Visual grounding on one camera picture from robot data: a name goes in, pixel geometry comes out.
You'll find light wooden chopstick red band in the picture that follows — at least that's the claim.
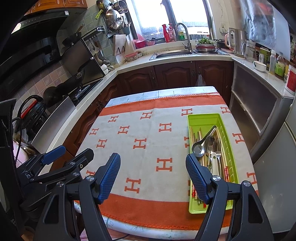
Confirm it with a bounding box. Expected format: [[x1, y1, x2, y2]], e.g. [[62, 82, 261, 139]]
[[215, 129, 231, 183]]

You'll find white ceramic soup spoon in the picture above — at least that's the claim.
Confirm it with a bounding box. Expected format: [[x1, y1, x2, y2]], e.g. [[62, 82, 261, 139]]
[[211, 152, 220, 176]]

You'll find steel kitchen faucet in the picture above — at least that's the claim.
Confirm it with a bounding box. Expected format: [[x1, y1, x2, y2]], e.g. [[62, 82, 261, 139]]
[[174, 22, 193, 53]]

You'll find orange and beige H blanket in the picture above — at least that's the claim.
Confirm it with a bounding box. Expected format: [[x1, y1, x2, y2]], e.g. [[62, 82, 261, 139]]
[[80, 90, 257, 238]]

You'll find steel fork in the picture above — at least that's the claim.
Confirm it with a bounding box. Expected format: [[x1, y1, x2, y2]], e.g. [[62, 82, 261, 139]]
[[204, 135, 216, 172]]

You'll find large steel spoon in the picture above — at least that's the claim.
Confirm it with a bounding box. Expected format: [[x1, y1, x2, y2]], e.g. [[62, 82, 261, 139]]
[[192, 126, 217, 158]]

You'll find green plastic utensil tray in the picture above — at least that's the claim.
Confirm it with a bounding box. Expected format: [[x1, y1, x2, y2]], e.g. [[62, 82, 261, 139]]
[[186, 113, 240, 215]]

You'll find black range hood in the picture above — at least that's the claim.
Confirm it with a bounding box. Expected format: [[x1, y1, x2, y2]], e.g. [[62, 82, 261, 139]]
[[0, 7, 87, 100]]

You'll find white bowl on counter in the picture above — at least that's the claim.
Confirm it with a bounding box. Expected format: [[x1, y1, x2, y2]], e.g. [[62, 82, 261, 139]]
[[253, 60, 266, 72]]

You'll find electric kettle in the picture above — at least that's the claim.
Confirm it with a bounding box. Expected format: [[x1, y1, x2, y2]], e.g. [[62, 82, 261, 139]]
[[224, 28, 247, 57]]

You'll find black cable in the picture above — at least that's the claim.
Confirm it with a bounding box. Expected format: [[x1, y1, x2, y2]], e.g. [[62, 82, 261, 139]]
[[12, 94, 47, 163]]

